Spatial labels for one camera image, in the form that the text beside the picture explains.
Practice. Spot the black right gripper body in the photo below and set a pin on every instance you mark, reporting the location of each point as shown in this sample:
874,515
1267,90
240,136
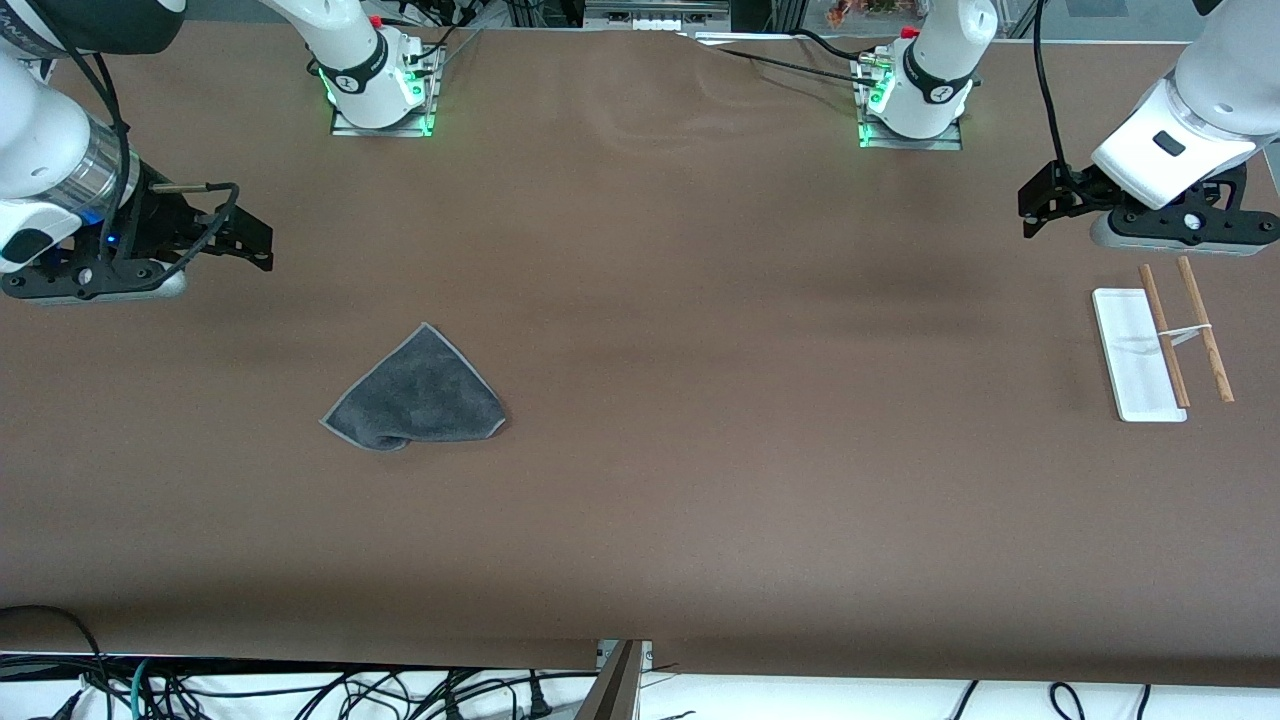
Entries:
163,216

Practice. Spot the white rack base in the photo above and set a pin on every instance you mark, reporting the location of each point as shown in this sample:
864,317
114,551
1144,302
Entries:
1130,350

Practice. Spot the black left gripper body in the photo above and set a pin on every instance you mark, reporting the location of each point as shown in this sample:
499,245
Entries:
1081,186

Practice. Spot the white rack bracket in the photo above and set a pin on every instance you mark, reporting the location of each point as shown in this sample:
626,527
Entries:
1185,333

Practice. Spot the grey and pink towel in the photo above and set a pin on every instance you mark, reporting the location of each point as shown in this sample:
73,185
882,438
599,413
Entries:
420,395

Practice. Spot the white power strip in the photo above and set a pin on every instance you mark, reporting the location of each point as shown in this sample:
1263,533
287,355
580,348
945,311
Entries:
655,22

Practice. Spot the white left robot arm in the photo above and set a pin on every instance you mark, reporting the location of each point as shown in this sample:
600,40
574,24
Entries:
1200,110

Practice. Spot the wooden chopsticks pair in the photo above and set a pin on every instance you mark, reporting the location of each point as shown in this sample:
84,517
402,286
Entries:
1192,295

